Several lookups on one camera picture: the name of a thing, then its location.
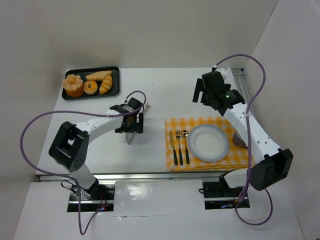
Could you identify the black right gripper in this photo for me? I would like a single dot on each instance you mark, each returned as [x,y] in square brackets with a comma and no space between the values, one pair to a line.
[198,90]

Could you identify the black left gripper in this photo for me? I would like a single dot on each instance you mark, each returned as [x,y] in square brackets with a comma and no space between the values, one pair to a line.
[130,128]

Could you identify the metal tongs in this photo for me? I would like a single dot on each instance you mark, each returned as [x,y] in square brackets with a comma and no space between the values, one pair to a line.
[129,136]

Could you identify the sugared orange round cake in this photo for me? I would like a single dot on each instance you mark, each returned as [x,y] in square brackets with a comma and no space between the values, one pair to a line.
[73,85]

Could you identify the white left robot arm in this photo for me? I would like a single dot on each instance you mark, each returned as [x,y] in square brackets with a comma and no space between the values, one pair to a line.
[70,145]

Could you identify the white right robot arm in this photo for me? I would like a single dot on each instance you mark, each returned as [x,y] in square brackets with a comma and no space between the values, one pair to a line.
[272,163]

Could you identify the striped bread roll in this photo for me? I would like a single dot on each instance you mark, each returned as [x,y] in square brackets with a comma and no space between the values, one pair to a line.
[106,85]

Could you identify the black baking tray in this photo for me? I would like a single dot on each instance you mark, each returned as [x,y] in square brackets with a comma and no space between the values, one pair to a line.
[83,72]

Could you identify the white plate blue rim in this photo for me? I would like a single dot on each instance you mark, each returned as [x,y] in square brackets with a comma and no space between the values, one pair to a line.
[208,143]

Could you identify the yellow checkered cloth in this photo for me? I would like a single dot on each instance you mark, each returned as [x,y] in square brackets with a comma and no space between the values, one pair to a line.
[236,158]

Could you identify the long flat pastry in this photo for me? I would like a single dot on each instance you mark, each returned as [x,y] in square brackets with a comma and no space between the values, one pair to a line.
[98,76]

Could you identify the purple mug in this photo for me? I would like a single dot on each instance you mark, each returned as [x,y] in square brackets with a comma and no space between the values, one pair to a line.
[238,141]

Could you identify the black handled knife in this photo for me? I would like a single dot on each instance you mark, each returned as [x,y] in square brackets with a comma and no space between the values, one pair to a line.
[172,144]

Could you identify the gold spoon black handle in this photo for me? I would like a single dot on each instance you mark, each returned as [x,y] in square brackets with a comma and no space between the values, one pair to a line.
[185,135]

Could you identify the black handled fork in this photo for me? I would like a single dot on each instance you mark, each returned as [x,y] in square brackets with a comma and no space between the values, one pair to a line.
[178,138]

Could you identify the aluminium front rail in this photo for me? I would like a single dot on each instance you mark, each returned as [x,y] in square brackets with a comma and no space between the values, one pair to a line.
[159,176]

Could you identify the orange ring donut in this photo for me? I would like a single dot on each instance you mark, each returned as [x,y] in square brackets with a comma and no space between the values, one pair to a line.
[90,87]

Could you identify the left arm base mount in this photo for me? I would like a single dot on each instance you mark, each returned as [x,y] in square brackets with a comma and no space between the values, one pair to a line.
[102,200]

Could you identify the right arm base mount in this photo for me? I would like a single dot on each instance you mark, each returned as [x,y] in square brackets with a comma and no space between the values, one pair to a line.
[218,197]

